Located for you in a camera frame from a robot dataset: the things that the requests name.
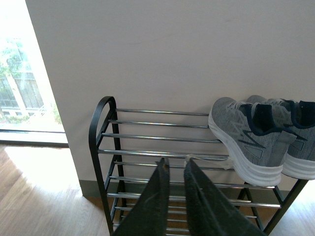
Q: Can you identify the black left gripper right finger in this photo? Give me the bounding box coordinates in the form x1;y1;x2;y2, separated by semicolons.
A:
184;159;265;236

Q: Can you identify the black metal shoe rack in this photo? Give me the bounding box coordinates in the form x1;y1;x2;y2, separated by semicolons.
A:
89;96;307;236

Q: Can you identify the dark framed window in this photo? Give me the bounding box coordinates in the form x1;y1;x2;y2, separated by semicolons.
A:
0;0;68;147

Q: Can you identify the grey knit sneaker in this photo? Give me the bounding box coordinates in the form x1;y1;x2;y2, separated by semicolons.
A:
208;97;297;187
247;95;315;180

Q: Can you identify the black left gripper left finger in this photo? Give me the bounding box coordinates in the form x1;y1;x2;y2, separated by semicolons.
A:
112;158;170;236

